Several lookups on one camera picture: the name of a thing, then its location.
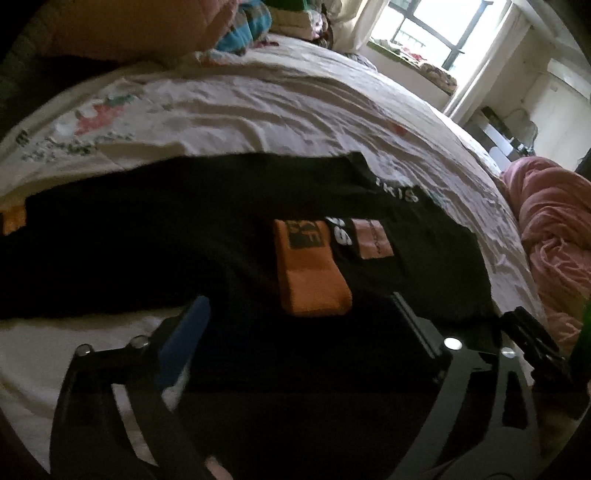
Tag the blue striped cloth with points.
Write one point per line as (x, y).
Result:
(249, 23)

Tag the floral cloth on windowsill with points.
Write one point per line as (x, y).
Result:
(438, 76)

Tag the pink blanket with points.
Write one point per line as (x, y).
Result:
(554, 221)

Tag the window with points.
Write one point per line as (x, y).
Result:
(429, 27)

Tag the white printed bed sheet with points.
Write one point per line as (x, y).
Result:
(277, 115)

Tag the green quilted headboard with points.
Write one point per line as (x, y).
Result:
(18, 69)

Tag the pink pillow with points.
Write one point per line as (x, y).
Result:
(138, 27)

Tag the pile of folded clothes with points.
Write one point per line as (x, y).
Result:
(309, 21)

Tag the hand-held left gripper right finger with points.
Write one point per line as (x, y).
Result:
(418, 325)

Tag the white curtain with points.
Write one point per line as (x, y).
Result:
(362, 21)
(489, 64)

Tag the cluttered desk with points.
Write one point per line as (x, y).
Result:
(503, 136)

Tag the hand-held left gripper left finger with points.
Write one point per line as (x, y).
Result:
(184, 341)

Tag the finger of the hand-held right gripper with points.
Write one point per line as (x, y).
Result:
(531, 334)

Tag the black garment with orange patches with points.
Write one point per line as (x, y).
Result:
(184, 240)

